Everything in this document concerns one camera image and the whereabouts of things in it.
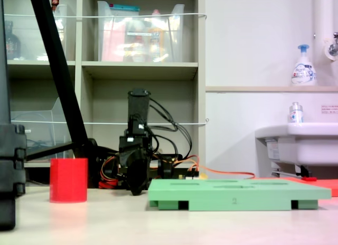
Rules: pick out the orange spray bottle pink cap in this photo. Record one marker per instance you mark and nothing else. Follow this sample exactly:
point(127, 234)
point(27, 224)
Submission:
point(156, 36)

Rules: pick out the small clear sanitizer bottle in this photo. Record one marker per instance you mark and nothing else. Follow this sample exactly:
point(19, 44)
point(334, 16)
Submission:
point(295, 114)

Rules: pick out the white wall pipe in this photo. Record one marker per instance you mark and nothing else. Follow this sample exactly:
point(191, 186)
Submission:
point(324, 18)

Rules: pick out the orange flat block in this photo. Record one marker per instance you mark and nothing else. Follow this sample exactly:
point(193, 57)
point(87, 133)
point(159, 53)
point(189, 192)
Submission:
point(327, 187)

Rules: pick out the notched black stack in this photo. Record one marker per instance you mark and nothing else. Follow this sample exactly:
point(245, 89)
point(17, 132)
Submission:
point(10, 155)

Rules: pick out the clear plastic storage bin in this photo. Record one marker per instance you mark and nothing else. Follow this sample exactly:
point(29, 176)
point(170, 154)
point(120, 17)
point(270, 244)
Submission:
point(39, 128)
point(26, 33)

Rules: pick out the beige shelf unit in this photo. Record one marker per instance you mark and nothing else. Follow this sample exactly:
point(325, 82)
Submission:
point(137, 68)

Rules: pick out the white blue soap pump bottle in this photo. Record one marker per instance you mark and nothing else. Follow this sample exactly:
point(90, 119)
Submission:
point(303, 70)

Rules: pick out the small red flat piece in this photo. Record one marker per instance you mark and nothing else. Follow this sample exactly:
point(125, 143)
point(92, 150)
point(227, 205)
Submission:
point(309, 179)

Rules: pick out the green shape sorting board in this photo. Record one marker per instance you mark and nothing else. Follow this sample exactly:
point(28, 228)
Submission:
point(237, 197)

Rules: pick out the clear storage bin with packages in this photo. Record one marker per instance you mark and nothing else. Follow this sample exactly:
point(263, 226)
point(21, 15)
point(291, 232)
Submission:
point(118, 39)

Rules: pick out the red octagonal pillar block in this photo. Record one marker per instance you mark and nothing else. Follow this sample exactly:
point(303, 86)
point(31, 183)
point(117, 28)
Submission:
point(68, 180)

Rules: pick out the wall notice with pink text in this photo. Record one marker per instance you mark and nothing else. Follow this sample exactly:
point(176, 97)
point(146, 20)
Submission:
point(329, 109)

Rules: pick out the small circuit board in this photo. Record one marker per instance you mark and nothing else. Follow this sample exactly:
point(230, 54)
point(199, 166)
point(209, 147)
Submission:
point(192, 176)

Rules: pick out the dark glass bottle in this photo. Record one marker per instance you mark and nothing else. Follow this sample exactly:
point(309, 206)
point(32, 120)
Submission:
point(11, 44)

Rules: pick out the white sink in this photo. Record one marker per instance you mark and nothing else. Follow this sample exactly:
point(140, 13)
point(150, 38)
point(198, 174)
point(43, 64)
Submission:
point(311, 147)

